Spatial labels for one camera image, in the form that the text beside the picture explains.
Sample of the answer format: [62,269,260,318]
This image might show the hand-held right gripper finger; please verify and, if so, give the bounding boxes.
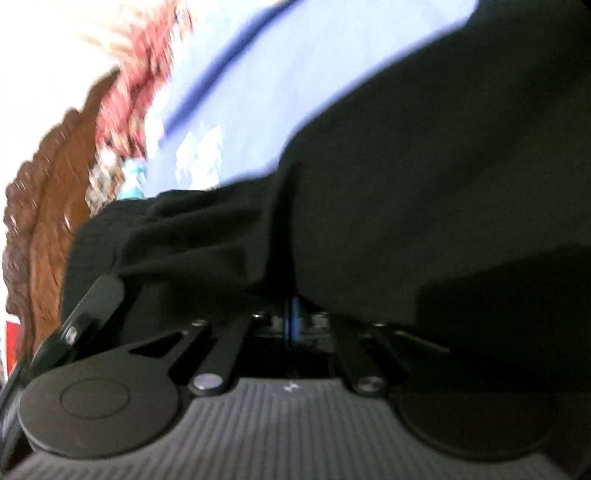
[295,298,451,397]
[129,298,296,398]

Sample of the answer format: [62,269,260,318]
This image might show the carved wooden headboard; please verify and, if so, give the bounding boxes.
[2,74,122,354]

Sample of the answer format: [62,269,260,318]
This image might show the blue printed bedsheet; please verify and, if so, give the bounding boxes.
[143,0,481,199]

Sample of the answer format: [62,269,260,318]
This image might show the black pants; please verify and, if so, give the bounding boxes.
[60,0,591,384]

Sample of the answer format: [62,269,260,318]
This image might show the teal patterned quilt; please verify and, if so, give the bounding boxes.
[121,159,149,200]

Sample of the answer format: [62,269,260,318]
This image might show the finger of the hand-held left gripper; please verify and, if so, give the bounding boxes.
[34,273,126,366]

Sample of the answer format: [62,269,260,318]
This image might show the red floral blanket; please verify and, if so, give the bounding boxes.
[85,9,197,206]

